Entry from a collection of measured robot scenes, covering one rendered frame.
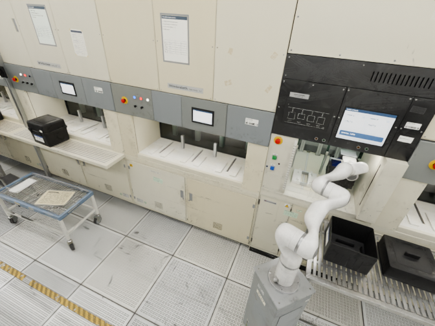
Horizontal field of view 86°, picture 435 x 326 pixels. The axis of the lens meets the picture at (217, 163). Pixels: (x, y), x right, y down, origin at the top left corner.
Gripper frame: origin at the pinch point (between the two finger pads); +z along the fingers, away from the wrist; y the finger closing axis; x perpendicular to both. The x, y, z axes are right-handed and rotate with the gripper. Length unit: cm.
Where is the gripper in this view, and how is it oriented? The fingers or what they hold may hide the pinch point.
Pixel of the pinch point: (347, 155)
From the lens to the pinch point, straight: 220.9
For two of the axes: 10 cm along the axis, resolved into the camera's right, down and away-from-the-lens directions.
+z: 3.5, -5.1, 7.9
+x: 0.5, -8.3, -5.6
